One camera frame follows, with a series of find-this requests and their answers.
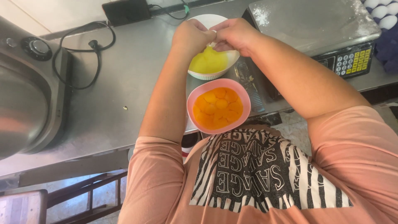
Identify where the white cracked egg shell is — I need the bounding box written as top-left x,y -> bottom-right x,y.
206,29 -> 219,48

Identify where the pink bowl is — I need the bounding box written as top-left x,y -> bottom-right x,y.
187,78 -> 251,135

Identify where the person's left hand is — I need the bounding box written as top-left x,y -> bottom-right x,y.
172,18 -> 217,58

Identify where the group of orange egg yolks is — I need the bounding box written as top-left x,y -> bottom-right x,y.
192,87 -> 244,130

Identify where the black phone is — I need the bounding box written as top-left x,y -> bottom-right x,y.
102,0 -> 152,27

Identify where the purple tray of white eggs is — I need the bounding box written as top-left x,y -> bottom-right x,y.
361,0 -> 398,74

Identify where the wooden chair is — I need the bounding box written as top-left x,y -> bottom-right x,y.
0,169 -> 129,224

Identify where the black power cable with plug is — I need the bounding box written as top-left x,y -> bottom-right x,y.
52,21 -> 116,90

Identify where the steel digital kitchen scale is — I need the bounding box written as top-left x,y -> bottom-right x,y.
241,0 -> 382,101

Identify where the black ribbed plastic piece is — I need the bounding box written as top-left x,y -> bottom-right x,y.
234,61 -> 267,113

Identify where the thin black charging cable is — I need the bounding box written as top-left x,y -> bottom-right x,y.
147,0 -> 190,20

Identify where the pink printed shirt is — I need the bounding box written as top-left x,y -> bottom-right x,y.
117,105 -> 398,224

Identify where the white and red container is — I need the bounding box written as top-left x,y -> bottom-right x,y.
181,131 -> 202,157

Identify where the silver stand mixer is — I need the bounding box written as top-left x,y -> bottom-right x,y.
0,16 -> 73,161

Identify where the white bowl with egg whites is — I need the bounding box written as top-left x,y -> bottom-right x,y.
187,14 -> 241,81

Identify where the person's right hand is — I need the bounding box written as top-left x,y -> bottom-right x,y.
209,17 -> 262,57

